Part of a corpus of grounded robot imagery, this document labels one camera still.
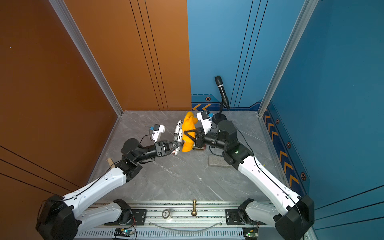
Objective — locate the green circuit board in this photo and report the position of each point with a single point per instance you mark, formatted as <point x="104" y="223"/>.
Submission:
<point x="125" y="232"/>
<point x="250" y="234"/>

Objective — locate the aluminium front rail frame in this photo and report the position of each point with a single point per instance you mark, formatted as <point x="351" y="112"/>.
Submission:
<point x="209" y="224"/>

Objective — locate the silver tape roll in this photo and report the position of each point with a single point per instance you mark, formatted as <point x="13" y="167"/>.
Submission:
<point x="166" y="214"/>

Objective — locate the orange fluffy cloth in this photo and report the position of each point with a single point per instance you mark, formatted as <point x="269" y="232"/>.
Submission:
<point x="189" y="124"/>

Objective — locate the left green circuit board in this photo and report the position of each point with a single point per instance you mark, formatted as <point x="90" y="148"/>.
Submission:
<point x="125" y="232"/>

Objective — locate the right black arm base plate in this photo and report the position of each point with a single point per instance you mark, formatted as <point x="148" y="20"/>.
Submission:
<point x="233" y="218"/>

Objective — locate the black microphone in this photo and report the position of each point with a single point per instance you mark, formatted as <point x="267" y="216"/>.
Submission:
<point x="220" y="85"/>

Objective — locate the newspaper print eyeglass case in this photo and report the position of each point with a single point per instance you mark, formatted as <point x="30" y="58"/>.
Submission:
<point x="178" y="134"/>

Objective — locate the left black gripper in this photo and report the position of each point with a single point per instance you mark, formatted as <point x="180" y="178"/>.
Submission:
<point x="161" y="148"/>

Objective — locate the wooden stick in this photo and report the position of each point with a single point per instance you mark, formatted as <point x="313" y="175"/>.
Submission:
<point x="110" y="162"/>

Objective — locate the plaid eyeglass case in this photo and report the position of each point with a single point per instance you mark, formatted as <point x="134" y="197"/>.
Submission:
<point x="203" y="148"/>

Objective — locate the right green circuit board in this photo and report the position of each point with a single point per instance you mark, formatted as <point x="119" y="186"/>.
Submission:
<point x="250" y="234"/>

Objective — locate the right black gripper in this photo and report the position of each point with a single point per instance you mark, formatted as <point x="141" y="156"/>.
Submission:
<point x="199" y="142"/>

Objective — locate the brass chess piece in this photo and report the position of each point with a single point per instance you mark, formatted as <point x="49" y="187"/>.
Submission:
<point x="194" y="211"/>

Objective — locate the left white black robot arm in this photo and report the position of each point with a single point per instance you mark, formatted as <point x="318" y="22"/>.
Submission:
<point x="62" y="218"/>

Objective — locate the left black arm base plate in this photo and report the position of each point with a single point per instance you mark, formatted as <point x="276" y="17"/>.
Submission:
<point x="135" y="217"/>

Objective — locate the grey rectangular eyeglass case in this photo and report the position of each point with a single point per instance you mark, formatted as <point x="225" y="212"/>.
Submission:
<point x="217" y="161"/>

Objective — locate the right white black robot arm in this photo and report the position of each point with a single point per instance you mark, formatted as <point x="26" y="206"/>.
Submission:
<point x="291" y="214"/>

